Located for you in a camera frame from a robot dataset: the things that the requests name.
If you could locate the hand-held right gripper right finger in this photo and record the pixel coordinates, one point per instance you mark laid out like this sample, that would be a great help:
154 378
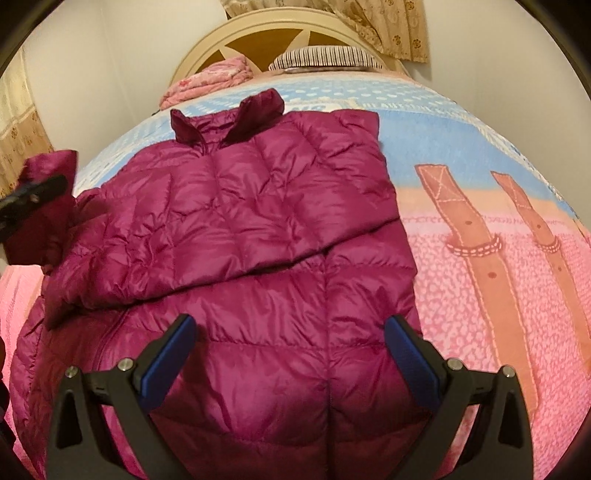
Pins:
411 357

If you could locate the magenta puffer jacket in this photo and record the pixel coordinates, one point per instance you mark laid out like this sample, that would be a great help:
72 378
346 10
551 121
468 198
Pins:
249 230

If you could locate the printed blue pink blanket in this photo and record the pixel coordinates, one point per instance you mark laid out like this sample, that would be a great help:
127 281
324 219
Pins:
471 138

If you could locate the beige floral curtain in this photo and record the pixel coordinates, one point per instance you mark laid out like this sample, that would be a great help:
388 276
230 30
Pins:
392 27
18 129

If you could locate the cream wooden headboard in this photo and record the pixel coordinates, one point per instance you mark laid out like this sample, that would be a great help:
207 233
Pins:
258 46

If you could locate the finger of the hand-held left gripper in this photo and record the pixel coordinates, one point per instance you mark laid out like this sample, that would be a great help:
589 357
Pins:
32 201

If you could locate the striped pillow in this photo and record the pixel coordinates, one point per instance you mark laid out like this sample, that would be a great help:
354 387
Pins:
323 57

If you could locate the pink floral folded quilt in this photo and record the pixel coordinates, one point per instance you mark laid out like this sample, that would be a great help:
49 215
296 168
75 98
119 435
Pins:
203 84

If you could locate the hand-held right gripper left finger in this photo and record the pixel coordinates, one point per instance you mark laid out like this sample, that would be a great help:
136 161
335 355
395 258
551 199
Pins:
168 364

